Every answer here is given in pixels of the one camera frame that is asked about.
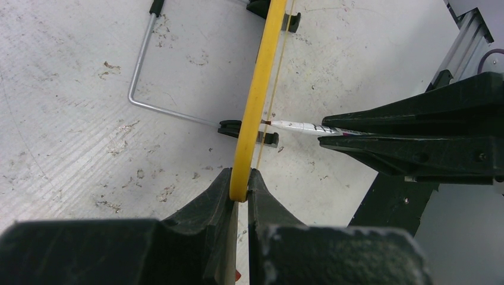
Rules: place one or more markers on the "yellow framed whiteboard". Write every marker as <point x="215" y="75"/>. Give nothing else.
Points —
<point x="255" y="102"/>

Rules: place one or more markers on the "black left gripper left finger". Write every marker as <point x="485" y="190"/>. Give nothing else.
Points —
<point x="195" y="245"/>

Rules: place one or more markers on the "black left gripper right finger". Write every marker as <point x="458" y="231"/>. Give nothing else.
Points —
<point x="284" y="250"/>

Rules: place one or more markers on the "black whiteboard foot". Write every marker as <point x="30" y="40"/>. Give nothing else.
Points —
<point x="261" y="8"/>
<point x="233" y="128"/>

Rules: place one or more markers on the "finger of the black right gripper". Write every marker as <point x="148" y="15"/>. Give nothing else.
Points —
<point x="452" y="160"/>
<point x="473" y="106"/>

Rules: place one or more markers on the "aluminium rail right side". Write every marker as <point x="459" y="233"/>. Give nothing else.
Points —
<point x="462" y="59"/>

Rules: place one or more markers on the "white whiteboard marker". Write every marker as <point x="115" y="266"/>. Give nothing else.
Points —
<point x="312" y="129"/>

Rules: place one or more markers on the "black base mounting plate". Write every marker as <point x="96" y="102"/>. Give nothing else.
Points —
<point x="393" y="202"/>

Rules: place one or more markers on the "metal wire whiteboard stand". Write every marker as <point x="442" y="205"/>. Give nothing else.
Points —
<point x="177" y="69"/>

